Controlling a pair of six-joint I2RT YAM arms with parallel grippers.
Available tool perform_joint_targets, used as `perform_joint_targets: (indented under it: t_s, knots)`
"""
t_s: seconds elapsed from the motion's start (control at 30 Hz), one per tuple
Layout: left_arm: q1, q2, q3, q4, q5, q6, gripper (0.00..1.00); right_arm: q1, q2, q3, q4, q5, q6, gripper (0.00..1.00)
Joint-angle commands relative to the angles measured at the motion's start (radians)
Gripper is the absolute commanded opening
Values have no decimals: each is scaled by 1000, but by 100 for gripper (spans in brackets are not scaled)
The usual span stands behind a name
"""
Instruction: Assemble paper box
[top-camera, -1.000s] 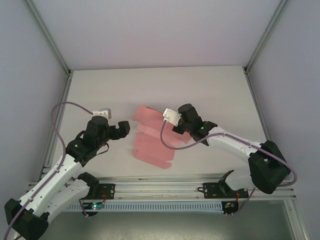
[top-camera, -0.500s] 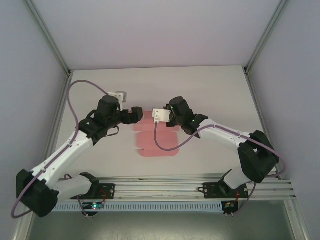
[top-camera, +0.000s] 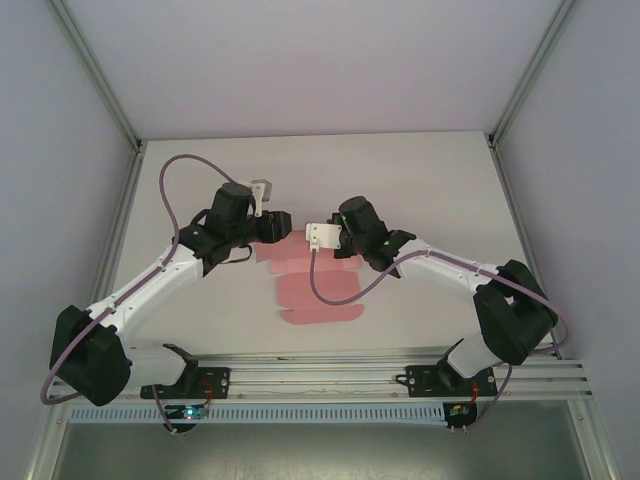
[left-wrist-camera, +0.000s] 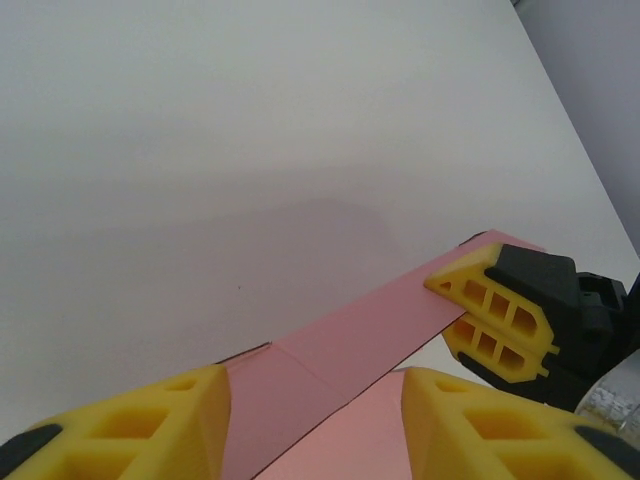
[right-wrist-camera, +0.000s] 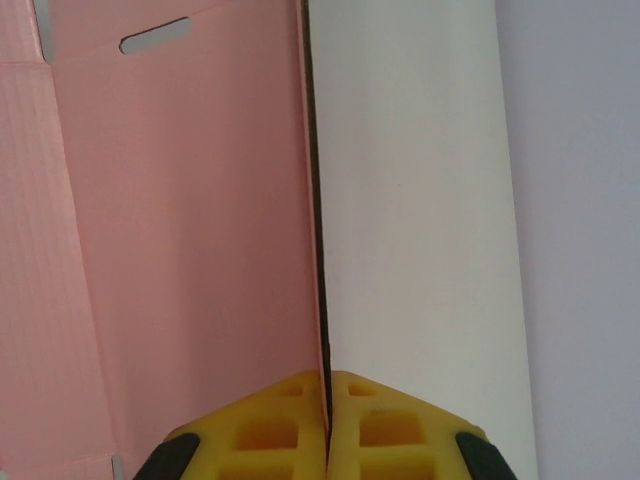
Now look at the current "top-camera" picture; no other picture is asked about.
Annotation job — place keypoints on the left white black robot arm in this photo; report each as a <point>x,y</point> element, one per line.
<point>150,285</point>

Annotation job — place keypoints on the aluminium table edge rail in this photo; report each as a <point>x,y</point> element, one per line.
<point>120,215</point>
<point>520,225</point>

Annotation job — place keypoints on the right aluminium frame post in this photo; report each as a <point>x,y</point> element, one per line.
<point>535,65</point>

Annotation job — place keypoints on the left aluminium table edge rail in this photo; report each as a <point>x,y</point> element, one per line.
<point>120,215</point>

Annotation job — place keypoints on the left aluminium frame post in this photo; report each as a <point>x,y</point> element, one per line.
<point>95,70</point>

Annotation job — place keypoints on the pink paper box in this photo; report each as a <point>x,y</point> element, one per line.
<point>315,310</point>

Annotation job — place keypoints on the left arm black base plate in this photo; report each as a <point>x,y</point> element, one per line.
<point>217,382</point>

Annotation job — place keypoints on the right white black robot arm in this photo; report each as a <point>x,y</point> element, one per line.
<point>450,275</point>

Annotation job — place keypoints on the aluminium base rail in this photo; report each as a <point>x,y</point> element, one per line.
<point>310,371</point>

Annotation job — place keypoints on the right aluminium table edge rail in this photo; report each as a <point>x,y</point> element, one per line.
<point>520,225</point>

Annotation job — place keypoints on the aluminium frame post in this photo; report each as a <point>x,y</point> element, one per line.
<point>535,65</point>
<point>95,70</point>

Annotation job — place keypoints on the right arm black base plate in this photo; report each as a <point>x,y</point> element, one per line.
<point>422,382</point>

